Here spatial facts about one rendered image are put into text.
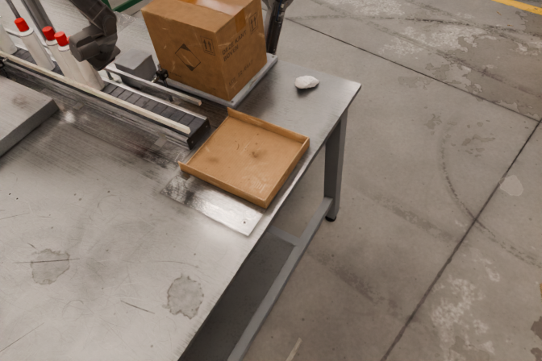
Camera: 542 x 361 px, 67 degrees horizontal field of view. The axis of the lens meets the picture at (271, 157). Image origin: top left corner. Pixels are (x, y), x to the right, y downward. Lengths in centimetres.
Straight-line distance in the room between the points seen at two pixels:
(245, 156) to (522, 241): 144
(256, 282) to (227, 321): 18
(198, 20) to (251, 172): 48
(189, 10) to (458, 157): 165
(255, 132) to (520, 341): 135
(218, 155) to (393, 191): 118
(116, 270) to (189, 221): 22
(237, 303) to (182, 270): 63
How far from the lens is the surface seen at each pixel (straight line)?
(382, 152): 238
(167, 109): 140
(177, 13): 137
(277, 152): 125
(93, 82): 154
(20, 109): 165
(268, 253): 176
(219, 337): 166
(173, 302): 107
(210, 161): 126
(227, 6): 136
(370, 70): 289
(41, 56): 173
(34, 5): 190
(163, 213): 119
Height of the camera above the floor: 178
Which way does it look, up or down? 50 degrees down
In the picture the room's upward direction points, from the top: 7 degrees counter-clockwise
